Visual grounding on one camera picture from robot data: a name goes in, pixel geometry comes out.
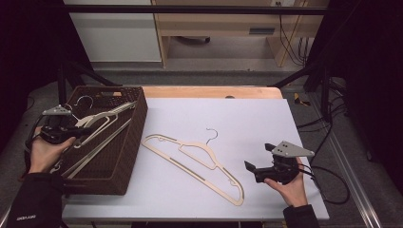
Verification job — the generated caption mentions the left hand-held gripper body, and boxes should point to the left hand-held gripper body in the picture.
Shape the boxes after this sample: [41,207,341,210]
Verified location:
[40,104,78,145]

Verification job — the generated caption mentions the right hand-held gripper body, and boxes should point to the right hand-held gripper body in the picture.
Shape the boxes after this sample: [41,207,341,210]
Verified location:
[253,140,316,186]

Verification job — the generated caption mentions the beige clothes hanger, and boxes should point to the beige clothes hanger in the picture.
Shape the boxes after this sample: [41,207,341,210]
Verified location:
[65,94,139,150]
[49,118,133,181]
[141,127,245,207]

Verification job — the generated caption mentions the brown woven basket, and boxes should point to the brown woven basket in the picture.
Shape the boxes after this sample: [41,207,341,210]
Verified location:
[58,85,149,197]

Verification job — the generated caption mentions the person's right hand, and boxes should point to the person's right hand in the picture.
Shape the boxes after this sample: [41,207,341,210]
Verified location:
[263,157,310,209]

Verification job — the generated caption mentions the person's left hand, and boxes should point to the person's left hand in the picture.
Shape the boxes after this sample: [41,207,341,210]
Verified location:
[29,125,77,175]

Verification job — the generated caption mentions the black metal stand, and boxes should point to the black metal stand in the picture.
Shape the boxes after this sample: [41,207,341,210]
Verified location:
[56,61,123,106]
[271,59,333,124]

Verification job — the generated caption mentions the yellow and black tool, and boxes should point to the yellow and black tool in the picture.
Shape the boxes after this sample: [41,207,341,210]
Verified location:
[292,92,312,107]

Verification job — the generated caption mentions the white cabinet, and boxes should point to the white cabinet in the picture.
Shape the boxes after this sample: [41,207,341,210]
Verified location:
[62,0,163,64]

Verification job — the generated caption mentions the light wooden desk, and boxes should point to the light wooden desk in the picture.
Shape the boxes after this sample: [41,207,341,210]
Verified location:
[151,0,331,69]

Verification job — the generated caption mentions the black metal crossbar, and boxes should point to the black metal crossbar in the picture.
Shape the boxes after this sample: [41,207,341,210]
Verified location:
[63,4,328,16]

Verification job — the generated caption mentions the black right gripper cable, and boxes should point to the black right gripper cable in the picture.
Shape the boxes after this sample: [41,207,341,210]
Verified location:
[297,163,352,206]

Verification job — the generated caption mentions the black floor cables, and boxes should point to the black floor cables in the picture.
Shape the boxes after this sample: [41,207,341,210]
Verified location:
[297,77,348,165]

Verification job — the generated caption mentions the aluminium floor rail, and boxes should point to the aluminium floor rail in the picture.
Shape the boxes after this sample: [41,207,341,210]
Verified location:
[312,94,385,228]

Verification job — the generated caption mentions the black cables under desk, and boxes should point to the black cables under desk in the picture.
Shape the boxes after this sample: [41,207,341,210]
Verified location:
[278,2,311,68]

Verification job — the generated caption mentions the grey desk handle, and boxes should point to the grey desk handle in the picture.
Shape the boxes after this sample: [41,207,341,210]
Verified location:
[248,27,276,35]

